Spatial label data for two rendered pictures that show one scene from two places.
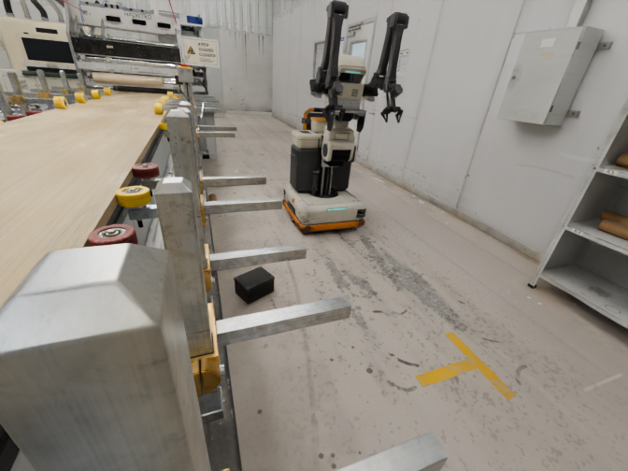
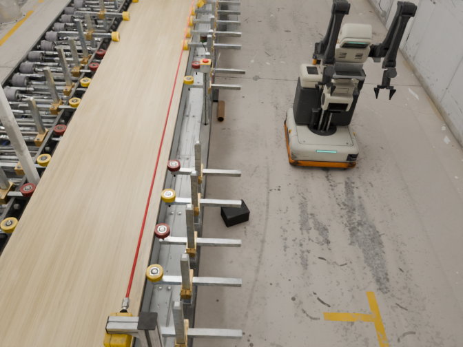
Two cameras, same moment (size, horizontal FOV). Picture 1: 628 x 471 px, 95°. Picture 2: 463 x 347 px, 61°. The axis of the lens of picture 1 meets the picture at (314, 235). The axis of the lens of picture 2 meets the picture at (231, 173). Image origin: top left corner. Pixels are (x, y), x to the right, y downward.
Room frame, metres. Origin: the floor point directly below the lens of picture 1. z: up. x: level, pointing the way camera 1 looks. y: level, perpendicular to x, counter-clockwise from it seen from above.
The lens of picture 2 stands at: (-0.53, -0.36, 2.53)
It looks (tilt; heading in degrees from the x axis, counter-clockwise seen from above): 44 degrees down; 21
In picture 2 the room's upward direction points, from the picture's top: 4 degrees clockwise
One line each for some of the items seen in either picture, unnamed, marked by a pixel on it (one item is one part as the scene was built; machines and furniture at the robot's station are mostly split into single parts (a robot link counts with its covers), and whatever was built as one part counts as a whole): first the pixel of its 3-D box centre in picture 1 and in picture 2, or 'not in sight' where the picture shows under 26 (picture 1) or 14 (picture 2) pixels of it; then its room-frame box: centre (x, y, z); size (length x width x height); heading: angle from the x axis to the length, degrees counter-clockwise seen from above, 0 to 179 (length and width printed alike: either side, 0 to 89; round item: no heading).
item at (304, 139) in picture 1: (322, 158); (327, 93); (2.70, -0.02, 0.59); 0.55 x 0.34 x 0.83; 112
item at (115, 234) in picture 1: (118, 254); (162, 235); (0.50, 0.40, 0.85); 0.08 x 0.08 x 0.11
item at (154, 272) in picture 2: not in sight; (155, 277); (0.27, 0.31, 0.85); 0.08 x 0.08 x 0.11
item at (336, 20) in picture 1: (335, 47); (334, 35); (2.10, -0.03, 1.40); 0.11 x 0.06 x 0.43; 113
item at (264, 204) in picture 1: (211, 208); (203, 202); (0.80, 0.32, 0.84); 0.43 x 0.03 x 0.04; 113
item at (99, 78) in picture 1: (147, 80); not in sight; (4.33, 2.43, 1.05); 1.43 x 0.12 x 0.12; 113
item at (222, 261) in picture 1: (219, 262); (200, 242); (0.57, 0.22, 0.80); 0.43 x 0.03 x 0.04; 113
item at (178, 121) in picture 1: (193, 235); (190, 236); (0.52, 0.25, 0.90); 0.04 x 0.04 x 0.48; 23
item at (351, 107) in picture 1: (346, 116); (346, 76); (2.35, -0.16, 0.99); 0.28 x 0.16 x 0.22; 112
